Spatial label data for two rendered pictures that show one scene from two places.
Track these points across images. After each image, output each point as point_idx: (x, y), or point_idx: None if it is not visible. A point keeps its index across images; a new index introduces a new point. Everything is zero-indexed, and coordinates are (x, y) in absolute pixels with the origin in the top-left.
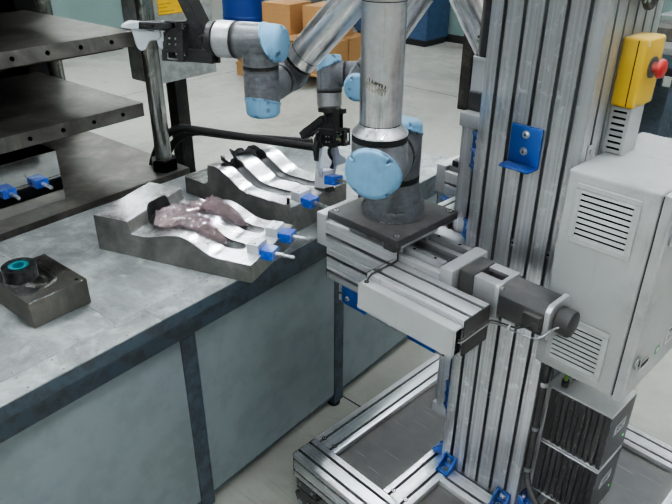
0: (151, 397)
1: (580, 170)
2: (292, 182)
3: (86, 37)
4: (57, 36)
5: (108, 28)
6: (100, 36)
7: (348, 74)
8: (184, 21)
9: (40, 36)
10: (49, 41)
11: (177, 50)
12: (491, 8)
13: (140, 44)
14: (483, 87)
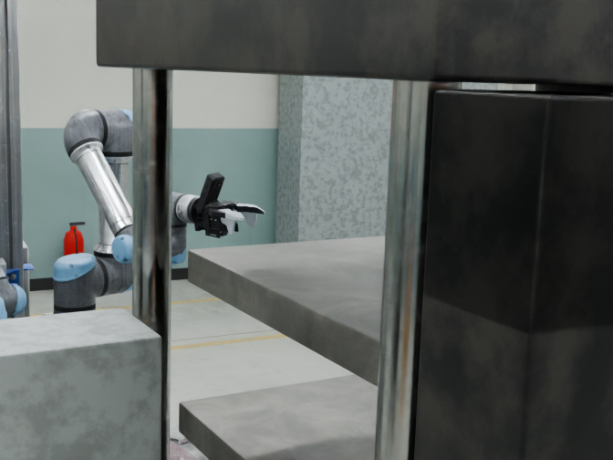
0: None
1: (25, 245)
2: None
3: (278, 389)
4: (333, 401)
5: (222, 422)
6: (251, 391)
7: (5, 296)
8: (218, 202)
9: (366, 406)
10: (346, 384)
11: None
12: (21, 172)
13: (253, 223)
14: (22, 227)
